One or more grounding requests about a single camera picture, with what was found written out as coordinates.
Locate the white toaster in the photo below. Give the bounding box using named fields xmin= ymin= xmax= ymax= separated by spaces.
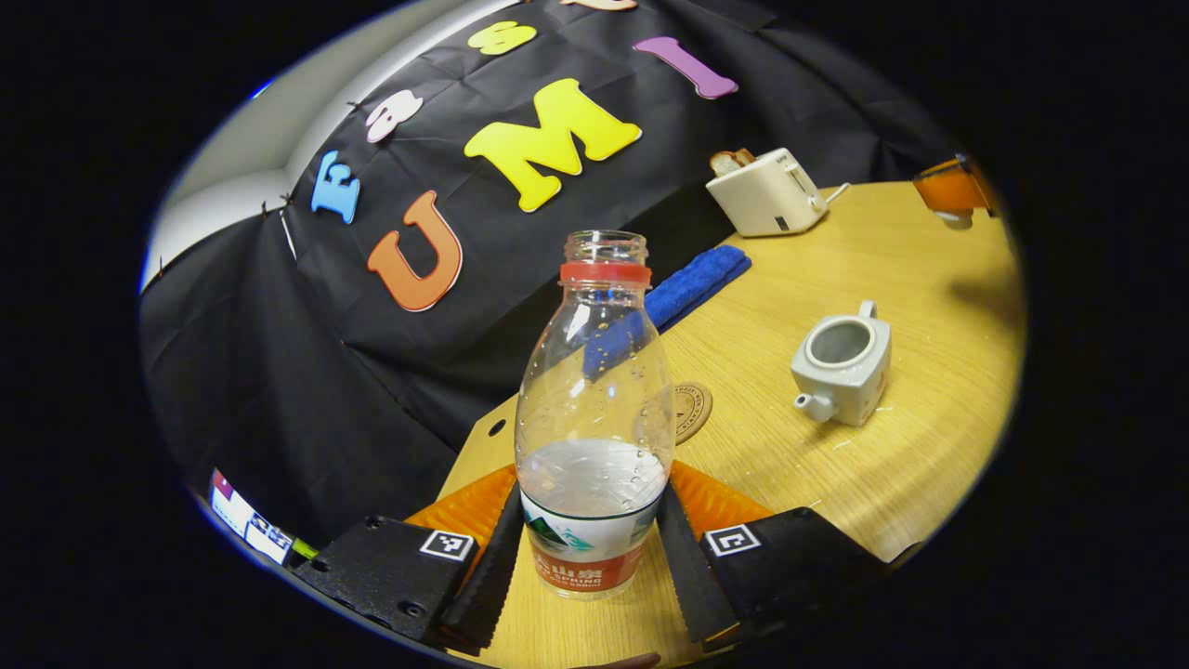
xmin=706 ymin=148 xmax=830 ymax=238

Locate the white ceramic teacup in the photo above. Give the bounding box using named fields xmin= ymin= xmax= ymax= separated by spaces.
xmin=790 ymin=300 xmax=893 ymax=428

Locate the round wooden coaster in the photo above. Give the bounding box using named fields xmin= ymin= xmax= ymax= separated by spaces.
xmin=671 ymin=382 xmax=713 ymax=446

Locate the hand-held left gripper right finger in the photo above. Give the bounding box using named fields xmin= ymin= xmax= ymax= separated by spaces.
xmin=656 ymin=460 xmax=893 ymax=651

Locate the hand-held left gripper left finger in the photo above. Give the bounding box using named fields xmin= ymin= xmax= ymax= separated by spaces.
xmin=290 ymin=463 xmax=524 ymax=651

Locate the blue towel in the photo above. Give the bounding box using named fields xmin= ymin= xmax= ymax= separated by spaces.
xmin=582 ymin=245 xmax=752 ymax=382

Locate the black backdrop cloth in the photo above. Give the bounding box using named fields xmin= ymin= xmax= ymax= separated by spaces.
xmin=139 ymin=0 xmax=958 ymax=558

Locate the clear plastic water bottle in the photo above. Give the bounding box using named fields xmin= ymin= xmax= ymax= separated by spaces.
xmin=515 ymin=230 xmax=676 ymax=601

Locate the computer monitor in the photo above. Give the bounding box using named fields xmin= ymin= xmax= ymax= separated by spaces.
xmin=209 ymin=469 xmax=296 ymax=566

